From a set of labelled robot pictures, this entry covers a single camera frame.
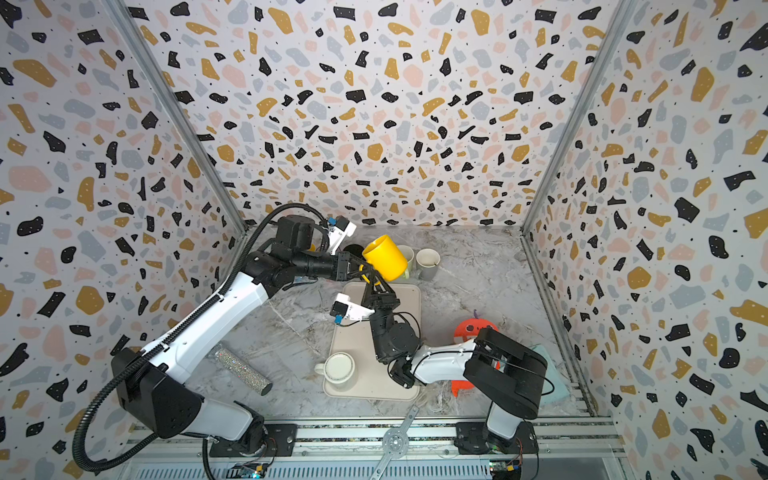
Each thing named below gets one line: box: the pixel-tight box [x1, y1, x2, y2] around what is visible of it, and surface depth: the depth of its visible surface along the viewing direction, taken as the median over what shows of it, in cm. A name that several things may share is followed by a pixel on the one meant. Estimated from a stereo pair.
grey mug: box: [415, 248, 441, 281], surface depth 103 cm
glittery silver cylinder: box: [214, 348, 273, 396], surface depth 83 cm
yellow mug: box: [362, 234, 408, 282], surface depth 73 cm
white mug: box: [314, 352, 356, 390], surface depth 80 cm
